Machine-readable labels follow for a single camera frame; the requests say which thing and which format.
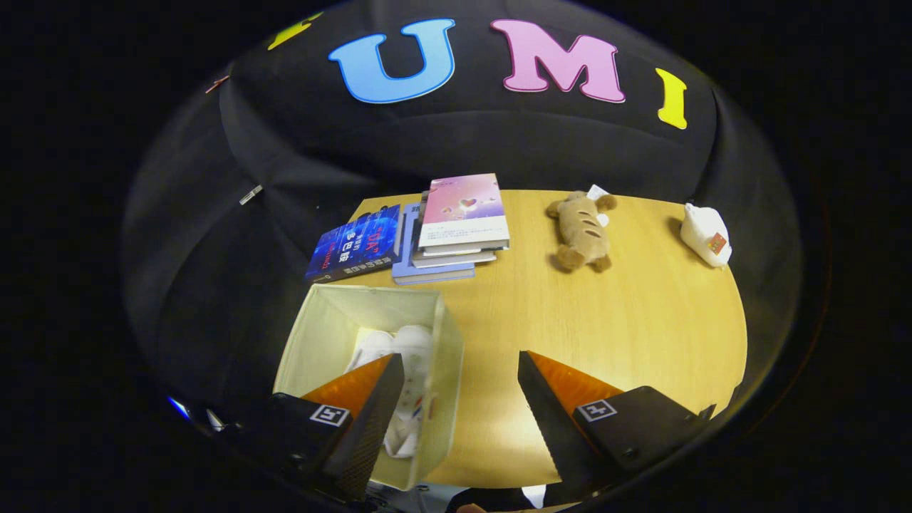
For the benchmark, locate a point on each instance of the brown bread-shaped plush toy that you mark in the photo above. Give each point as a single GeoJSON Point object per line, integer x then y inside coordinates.
{"type": "Point", "coordinates": [581, 228]}

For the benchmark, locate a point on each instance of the silver metal clip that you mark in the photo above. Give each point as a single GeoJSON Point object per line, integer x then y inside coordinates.
{"type": "Point", "coordinates": [250, 194]}

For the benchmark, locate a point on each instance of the white plush toy red label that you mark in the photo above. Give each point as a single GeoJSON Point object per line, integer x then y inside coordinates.
{"type": "Point", "coordinates": [702, 231]}

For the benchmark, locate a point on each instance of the white canvas shoe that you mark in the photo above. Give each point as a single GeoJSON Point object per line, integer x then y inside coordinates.
{"type": "Point", "coordinates": [367, 345]}
{"type": "Point", "coordinates": [417, 349]}

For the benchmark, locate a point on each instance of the dark blue glossy book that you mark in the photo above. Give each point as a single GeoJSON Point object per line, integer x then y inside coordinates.
{"type": "Point", "coordinates": [353, 246]}

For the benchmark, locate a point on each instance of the red cloth clip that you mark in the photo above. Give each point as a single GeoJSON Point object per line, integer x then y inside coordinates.
{"type": "Point", "coordinates": [217, 84]}

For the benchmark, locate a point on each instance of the periwinkle blue book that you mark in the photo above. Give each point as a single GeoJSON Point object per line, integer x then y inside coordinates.
{"type": "Point", "coordinates": [427, 275]}

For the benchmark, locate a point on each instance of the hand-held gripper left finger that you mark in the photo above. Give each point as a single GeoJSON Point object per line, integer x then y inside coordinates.
{"type": "Point", "coordinates": [374, 434]}

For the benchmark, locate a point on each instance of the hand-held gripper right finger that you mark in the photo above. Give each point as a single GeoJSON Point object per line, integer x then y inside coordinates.
{"type": "Point", "coordinates": [552, 427]}

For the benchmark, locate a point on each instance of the pale green fabric storage box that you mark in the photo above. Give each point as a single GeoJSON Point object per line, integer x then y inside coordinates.
{"type": "Point", "coordinates": [313, 342]}

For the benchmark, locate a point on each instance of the pink cover book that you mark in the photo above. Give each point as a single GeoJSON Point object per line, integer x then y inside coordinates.
{"type": "Point", "coordinates": [463, 206]}

